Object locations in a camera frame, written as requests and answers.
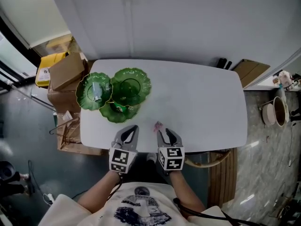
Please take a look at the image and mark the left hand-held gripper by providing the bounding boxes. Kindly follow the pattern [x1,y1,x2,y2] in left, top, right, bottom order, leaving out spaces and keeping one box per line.
[108,125,140,174]

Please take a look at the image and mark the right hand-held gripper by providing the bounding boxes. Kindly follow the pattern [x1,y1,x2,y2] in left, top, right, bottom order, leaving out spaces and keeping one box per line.
[156,128,185,171]

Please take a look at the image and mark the green three-tier glass dish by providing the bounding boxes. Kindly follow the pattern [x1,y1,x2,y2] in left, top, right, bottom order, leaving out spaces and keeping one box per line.
[75,67,152,124]

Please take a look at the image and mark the light blue small packet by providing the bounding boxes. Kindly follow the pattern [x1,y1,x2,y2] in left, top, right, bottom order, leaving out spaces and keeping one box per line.
[91,82,103,102]

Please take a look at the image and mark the person's left forearm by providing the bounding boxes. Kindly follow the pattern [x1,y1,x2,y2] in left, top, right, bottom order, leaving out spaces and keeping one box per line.
[77,172,122,214]

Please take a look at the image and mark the person's right forearm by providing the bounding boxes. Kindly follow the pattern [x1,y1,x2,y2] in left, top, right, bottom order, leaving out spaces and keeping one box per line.
[168,169,206,218]

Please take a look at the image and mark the person's right white shoe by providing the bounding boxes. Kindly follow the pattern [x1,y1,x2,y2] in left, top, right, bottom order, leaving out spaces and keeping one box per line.
[146,152,158,164]

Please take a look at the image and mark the wooden chair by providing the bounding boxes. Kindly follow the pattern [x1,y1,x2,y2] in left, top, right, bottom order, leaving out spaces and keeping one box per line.
[184,148,232,169]

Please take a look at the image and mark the wooden clothes hangers bundle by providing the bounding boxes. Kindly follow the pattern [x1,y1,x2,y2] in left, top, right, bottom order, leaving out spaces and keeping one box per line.
[49,118,80,148]

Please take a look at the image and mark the person's white printed shirt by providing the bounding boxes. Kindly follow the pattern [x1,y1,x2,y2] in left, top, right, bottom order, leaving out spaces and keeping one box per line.
[39,182,232,226]

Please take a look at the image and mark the large cardboard box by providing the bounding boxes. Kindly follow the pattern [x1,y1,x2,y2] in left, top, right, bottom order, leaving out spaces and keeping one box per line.
[47,60,95,114]

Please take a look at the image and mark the flat cardboard box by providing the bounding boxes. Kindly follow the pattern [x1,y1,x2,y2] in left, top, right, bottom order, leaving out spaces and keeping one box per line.
[48,52,86,91]

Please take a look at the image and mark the small beige round basket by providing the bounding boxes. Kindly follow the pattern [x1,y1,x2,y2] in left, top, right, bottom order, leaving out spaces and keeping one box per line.
[262,103,276,125]

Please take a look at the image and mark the metal pole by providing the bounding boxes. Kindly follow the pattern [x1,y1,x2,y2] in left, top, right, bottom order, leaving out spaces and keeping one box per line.
[7,83,56,110]

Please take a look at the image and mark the leaning cardboard sheet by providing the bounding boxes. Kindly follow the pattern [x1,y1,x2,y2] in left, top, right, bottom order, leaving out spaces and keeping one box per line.
[231,59,271,89]

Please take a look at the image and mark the yellow plastic bin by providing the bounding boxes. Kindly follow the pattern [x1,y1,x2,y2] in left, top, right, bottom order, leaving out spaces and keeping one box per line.
[35,52,70,88]

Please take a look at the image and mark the beige round tub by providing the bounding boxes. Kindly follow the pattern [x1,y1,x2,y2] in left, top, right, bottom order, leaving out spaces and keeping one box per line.
[272,96,290,127]

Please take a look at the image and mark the grey round bin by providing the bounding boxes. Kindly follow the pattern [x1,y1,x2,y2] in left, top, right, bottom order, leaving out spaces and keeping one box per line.
[0,161,16,181]

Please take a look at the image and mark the plush toys on counter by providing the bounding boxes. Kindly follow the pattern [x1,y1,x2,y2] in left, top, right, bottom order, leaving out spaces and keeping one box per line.
[272,70,301,90]

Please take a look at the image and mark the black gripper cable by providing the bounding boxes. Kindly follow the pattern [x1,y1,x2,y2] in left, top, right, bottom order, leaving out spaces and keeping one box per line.
[173,198,236,226]

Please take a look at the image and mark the black devices by wall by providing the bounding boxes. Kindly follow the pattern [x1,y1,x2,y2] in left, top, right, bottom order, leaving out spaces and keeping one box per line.
[216,57,233,70]

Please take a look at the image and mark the white wall cable conduit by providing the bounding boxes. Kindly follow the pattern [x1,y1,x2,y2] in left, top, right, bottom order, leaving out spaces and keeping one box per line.
[125,0,134,60]

